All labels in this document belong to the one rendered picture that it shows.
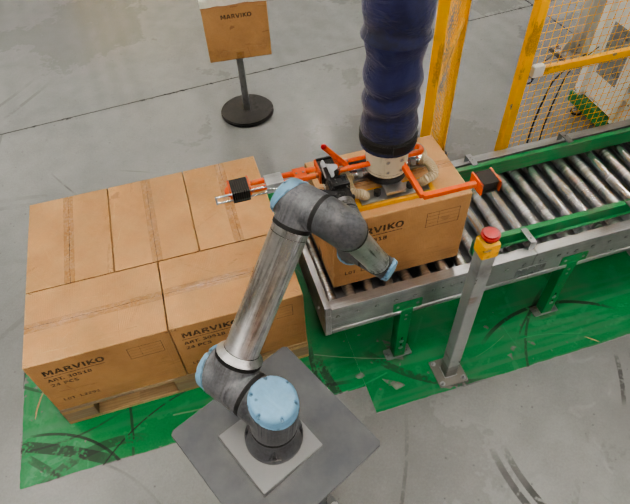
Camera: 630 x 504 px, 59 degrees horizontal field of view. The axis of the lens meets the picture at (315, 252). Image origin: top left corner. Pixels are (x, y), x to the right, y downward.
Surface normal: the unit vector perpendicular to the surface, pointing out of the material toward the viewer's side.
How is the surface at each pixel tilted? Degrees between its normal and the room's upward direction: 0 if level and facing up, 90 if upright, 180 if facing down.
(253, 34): 90
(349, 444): 0
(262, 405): 9
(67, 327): 0
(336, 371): 0
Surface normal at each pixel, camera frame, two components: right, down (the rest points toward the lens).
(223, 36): 0.21, 0.74
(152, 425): -0.04, -0.65
